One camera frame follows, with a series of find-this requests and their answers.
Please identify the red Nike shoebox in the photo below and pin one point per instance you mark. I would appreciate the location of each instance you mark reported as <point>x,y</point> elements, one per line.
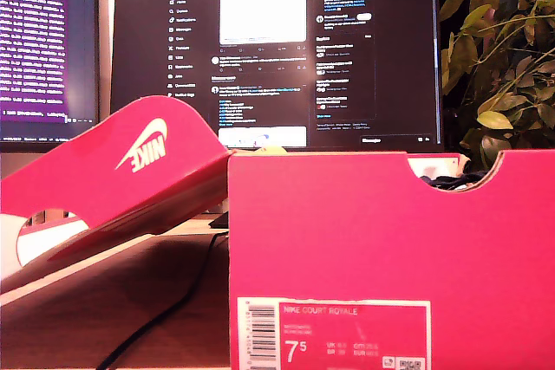
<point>347,231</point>

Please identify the black flat object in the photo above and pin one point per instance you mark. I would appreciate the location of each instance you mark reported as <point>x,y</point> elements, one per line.
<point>220,220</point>

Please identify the dark shoe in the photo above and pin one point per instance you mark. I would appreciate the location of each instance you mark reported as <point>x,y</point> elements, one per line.
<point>459,180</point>

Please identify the computer monitor with purple terminal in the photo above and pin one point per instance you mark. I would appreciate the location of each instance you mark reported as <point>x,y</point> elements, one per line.
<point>39,40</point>

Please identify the wide black computer monitor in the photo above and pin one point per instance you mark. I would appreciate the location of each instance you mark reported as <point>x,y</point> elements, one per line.
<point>277,66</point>

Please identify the green leafy houseplant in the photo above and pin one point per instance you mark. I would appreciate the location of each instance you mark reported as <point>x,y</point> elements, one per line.
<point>498,62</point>

